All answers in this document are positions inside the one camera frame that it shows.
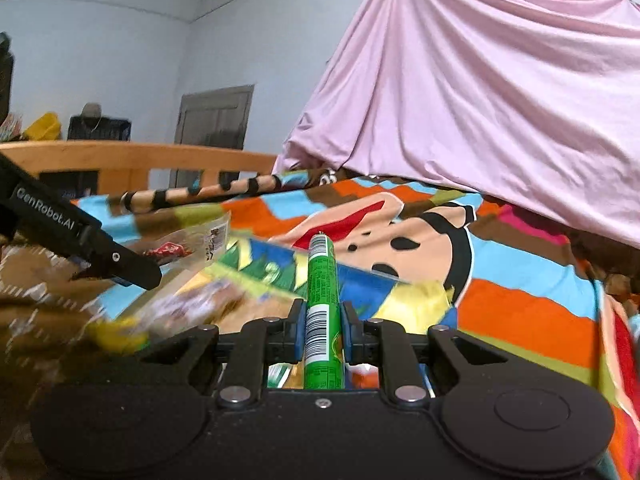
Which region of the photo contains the black plastic crate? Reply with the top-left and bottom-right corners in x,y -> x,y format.
67,115 -> 131,142

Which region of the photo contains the colourful painted tray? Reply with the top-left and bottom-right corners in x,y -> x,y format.
86,233 -> 459,391

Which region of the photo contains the yellow bag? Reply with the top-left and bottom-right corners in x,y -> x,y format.
23,112 -> 62,141

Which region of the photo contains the brown biscuit packet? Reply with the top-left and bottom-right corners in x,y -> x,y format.
136,280 -> 245,337

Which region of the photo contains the grey wooden door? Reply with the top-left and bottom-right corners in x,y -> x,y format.
168,84 -> 255,189

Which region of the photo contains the white red snack packet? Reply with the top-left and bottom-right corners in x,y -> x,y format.
124,205 -> 231,276

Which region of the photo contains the green snack tube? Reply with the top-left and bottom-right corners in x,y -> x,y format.
304,233 -> 344,390

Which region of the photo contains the wooden bed rail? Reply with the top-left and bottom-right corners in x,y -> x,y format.
1,141 -> 276,194

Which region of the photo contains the pink draped bed sheet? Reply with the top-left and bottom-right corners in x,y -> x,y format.
276,0 -> 639,246

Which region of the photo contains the colourful cartoon blanket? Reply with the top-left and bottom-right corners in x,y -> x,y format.
79,170 -> 639,479

